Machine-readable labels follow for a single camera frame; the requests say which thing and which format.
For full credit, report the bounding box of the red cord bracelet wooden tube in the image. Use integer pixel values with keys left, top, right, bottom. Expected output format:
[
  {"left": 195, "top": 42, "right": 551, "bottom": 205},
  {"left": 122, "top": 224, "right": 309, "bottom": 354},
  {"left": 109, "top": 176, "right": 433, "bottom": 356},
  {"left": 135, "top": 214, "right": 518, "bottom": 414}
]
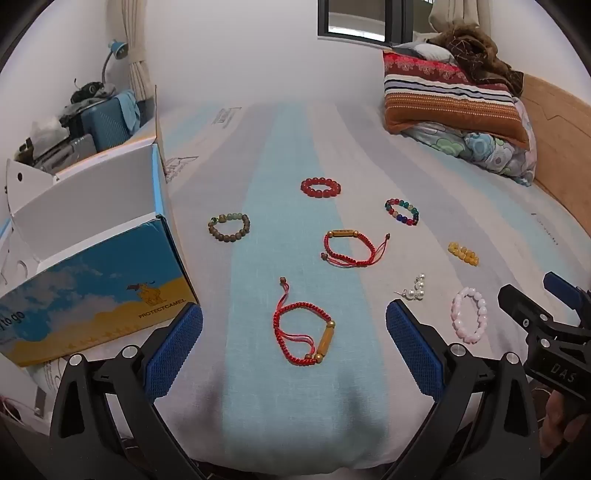
[{"left": 273, "top": 277, "right": 336, "bottom": 367}]

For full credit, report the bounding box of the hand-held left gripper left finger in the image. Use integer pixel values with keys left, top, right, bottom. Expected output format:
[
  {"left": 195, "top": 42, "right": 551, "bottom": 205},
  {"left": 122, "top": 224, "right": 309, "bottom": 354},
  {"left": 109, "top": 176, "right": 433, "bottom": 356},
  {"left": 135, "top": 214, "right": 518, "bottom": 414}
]
[{"left": 50, "top": 304, "right": 204, "bottom": 480}]

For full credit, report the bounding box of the person's right hand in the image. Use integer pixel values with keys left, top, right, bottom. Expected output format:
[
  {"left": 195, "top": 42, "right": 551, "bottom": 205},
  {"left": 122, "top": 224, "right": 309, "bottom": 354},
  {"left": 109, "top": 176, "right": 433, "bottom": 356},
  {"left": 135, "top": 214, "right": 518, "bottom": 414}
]
[{"left": 537, "top": 391, "right": 574, "bottom": 459}]

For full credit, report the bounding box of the brown blanket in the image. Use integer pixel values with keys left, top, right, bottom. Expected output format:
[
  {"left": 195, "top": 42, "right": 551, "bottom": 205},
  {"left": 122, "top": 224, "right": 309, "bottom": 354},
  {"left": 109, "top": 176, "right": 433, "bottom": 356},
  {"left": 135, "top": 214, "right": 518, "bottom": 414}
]
[{"left": 427, "top": 25, "right": 525, "bottom": 97}]

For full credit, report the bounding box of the blue suitcase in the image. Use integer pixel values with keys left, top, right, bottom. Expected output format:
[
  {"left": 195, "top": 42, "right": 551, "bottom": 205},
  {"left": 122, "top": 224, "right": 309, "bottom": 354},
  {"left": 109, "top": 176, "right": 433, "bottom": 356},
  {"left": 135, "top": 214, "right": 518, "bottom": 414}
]
[{"left": 80, "top": 90, "right": 140, "bottom": 154}]

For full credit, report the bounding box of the black bag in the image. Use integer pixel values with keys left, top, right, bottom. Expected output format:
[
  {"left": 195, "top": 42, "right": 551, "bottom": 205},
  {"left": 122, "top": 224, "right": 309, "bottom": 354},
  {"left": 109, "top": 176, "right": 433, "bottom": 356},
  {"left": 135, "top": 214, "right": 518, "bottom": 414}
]
[{"left": 69, "top": 80, "right": 117, "bottom": 105}]

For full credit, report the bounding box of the floral quilt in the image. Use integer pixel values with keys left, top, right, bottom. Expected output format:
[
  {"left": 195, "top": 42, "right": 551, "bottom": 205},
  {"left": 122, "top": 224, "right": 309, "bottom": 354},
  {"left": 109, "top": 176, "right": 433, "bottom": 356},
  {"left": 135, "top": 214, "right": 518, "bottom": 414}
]
[{"left": 401, "top": 97, "right": 539, "bottom": 188}]

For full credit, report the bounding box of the striped bed sheet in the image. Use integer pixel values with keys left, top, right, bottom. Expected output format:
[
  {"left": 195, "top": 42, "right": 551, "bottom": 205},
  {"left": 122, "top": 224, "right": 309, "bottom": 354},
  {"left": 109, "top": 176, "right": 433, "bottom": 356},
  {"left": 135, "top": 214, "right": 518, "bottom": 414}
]
[{"left": 28, "top": 99, "right": 591, "bottom": 467}]

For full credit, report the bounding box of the striped orange pillow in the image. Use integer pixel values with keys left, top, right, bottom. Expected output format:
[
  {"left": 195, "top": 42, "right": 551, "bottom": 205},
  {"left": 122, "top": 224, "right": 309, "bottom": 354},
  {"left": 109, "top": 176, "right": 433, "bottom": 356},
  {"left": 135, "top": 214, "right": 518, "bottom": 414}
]
[{"left": 382, "top": 50, "right": 530, "bottom": 149}]

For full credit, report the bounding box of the dark framed window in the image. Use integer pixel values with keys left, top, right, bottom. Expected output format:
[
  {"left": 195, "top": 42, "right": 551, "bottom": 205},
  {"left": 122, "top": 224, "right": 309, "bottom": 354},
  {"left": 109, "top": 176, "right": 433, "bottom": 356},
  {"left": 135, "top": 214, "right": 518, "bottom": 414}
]
[{"left": 317, "top": 0, "right": 435, "bottom": 48}]

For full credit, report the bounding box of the white pillow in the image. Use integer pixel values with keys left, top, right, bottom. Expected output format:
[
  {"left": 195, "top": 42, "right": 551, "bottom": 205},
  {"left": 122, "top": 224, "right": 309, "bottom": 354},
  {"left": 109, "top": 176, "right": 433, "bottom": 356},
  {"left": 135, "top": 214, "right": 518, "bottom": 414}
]
[{"left": 392, "top": 41, "right": 456, "bottom": 64}]

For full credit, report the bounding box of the beige curtain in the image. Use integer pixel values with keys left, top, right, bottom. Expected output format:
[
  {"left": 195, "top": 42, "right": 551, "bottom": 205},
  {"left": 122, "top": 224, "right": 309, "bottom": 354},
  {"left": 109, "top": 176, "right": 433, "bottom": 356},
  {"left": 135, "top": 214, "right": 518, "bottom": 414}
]
[{"left": 108, "top": 0, "right": 156, "bottom": 126}]

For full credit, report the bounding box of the grey suitcase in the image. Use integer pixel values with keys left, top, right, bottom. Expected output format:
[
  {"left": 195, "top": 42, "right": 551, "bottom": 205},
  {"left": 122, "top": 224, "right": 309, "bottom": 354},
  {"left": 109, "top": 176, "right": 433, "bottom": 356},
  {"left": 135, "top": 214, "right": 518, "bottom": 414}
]
[{"left": 17, "top": 134, "right": 99, "bottom": 174}]

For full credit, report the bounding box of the red bead bracelet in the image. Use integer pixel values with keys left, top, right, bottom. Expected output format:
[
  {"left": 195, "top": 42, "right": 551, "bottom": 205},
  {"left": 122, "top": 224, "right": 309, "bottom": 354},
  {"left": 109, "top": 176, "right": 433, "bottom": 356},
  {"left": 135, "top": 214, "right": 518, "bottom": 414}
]
[{"left": 300, "top": 177, "right": 342, "bottom": 198}]

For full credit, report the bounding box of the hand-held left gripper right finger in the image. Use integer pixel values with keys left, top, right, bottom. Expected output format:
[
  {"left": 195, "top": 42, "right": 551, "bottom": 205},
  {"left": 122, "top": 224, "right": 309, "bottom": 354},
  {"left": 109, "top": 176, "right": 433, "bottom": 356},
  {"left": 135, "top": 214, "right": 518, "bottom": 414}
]
[{"left": 385, "top": 299, "right": 542, "bottom": 480}]

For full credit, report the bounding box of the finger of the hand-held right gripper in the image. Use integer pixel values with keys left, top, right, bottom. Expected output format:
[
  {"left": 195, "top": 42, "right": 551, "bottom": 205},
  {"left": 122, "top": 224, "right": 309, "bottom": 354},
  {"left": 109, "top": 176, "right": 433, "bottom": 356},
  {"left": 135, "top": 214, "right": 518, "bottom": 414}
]
[
  {"left": 498, "top": 283, "right": 555, "bottom": 336},
  {"left": 543, "top": 272, "right": 591, "bottom": 326}
]

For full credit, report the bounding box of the wooden headboard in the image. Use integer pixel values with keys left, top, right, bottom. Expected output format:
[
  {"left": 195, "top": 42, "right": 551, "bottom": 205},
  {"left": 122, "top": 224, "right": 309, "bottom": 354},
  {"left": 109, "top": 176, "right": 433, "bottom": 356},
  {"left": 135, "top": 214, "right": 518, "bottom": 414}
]
[{"left": 519, "top": 74, "right": 591, "bottom": 227}]

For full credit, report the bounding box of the thin white cable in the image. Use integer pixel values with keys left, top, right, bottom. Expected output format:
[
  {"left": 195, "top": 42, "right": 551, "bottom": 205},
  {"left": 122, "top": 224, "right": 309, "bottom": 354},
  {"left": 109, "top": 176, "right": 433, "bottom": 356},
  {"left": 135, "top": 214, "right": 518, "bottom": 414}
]
[{"left": 0, "top": 396, "right": 45, "bottom": 424}]

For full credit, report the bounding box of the red cord bracelet gold bar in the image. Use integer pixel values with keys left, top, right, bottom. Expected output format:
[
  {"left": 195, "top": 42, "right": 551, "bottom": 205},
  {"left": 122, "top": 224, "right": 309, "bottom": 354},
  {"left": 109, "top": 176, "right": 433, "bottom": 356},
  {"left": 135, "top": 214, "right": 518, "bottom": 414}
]
[{"left": 321, "top": 229, "right": 391, "bottom": 268}]

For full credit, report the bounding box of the white pearl jewelry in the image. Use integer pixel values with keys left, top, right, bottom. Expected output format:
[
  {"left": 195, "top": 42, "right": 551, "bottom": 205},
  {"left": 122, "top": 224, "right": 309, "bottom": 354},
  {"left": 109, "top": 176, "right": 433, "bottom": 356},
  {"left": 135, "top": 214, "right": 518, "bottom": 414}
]
[{"left": 394, "top": 274, "right": 426, "bottom": 302}]

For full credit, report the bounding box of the pink bead bracelet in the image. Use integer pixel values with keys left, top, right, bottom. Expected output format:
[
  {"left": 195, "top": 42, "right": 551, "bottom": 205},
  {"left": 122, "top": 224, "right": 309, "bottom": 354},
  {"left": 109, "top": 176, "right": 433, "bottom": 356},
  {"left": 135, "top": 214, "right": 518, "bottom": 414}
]
[{"left": 451, "top": 287, "right": 488, "bottom": 344}]

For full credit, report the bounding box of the blue and yellow cardboard box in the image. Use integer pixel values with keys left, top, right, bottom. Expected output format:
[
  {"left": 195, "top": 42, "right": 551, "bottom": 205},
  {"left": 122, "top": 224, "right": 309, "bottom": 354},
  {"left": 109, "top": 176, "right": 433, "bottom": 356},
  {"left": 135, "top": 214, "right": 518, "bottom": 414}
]
[{"left": 0, "top": 85, "right": 201, "bottom": 368}]

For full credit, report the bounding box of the yellow bead bracelet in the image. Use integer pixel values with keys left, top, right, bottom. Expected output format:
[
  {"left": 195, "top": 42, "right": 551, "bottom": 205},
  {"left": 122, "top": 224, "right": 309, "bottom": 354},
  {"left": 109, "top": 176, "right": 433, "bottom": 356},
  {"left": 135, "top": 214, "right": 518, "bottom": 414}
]
[{"left": 448, "top": 242, "right": 479, "bottom": 267}]

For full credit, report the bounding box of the brown wooden bead bracelet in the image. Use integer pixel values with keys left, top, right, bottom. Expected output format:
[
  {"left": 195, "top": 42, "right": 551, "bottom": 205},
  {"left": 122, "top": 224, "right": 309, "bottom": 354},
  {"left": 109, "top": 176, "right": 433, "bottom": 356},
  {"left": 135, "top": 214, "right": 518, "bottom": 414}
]
[{"left": 207, "top": 213, "right": 251, "bottom": 243}]

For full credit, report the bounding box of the blue desk lamp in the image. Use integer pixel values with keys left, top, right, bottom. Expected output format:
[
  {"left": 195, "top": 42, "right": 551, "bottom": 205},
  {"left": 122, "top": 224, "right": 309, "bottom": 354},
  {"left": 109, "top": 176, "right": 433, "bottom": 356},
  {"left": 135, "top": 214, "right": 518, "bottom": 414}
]
[{"left": 99, "top": 39, "right": 130, "bottom": 89}]

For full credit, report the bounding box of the multicolour glass bead bracelet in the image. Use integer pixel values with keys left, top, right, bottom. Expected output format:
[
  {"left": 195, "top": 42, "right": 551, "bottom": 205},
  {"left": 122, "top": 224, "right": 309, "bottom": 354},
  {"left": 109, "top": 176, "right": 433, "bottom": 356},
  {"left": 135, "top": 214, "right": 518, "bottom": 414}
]
[{"left": 385, "top": 198, "right": 420, "bottom": 227}]

